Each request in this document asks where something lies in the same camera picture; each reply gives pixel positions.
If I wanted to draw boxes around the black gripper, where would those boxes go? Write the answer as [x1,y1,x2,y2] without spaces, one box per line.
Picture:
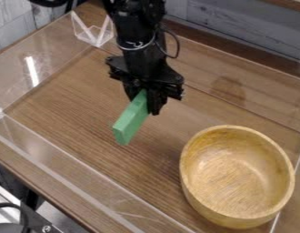
[104,45,183,116]

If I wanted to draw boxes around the green rectangular block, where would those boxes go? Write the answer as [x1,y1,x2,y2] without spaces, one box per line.
[112,90,148,145]

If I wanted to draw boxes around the brown wooden bowl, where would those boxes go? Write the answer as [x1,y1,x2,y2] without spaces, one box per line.
[179,125,294,229]

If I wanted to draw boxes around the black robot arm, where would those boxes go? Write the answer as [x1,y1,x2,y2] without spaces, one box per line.
[100,0,183,116]

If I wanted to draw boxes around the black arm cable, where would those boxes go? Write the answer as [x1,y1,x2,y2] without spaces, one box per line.
[155,28,180,60]

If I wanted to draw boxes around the clear acrylic corner bracket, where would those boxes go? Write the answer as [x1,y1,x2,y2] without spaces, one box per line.
[70,12,114,47]

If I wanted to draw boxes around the clear acrylic tray wall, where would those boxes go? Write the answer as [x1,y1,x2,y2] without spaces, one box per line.
[0,112,194,233]

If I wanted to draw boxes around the black cable lower left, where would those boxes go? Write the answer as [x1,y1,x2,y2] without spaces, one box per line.
[0,202,28,233]

